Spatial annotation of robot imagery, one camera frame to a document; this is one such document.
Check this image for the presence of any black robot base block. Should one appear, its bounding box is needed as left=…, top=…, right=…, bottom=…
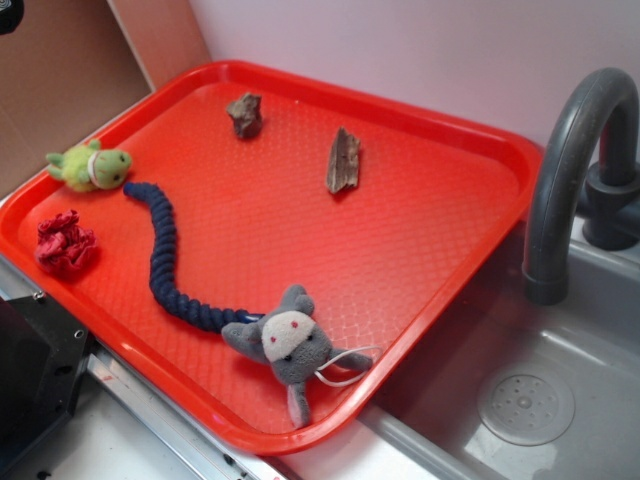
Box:
left=1, top=296, right=94, bottom=476

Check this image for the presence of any red plastic tray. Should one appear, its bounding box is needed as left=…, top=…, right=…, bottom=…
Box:
left=1, top=61, right=541, bottom=456

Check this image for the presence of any long brown wood piece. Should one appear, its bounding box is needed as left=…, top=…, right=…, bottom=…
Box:
left=325, top=127, right=361, bottom=194

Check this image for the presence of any grey plush mouse toy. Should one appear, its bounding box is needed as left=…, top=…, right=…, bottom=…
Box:
left=222, top=284, right=382, bottom=429

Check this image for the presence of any small brown wood chunk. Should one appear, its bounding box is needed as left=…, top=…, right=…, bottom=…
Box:
left=226, top=92, right=263, bottom=139

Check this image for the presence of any grey plastic sink basin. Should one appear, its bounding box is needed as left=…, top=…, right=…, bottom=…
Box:
left=361, top=227, right=639, bottom=479

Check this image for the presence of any green plush toy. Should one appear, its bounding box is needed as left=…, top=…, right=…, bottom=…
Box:
left=45, top=139, right=132, bottom=193

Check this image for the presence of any red scrunched cloth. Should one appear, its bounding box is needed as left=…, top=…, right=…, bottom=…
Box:
left=34, top=209, right=99, bottom=276

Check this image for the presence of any grey toy faucet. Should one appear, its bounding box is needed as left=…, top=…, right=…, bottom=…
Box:
left=522, top=67, right=639, bottom=305

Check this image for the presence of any brown cardboard panel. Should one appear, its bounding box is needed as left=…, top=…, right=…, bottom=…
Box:
left=1, top=1, right=210, bottom=196

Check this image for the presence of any blue braided rope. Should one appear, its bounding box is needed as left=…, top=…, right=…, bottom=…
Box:
left=122, top=181, right=266, bottom=335

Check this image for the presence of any aluminium rail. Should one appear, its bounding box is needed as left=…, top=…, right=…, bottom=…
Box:
left=0, top=259, right=281, bottom=480

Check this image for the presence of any black camera object corner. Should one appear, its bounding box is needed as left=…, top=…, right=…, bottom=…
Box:
left=0, top=0, right=24, bottom=35

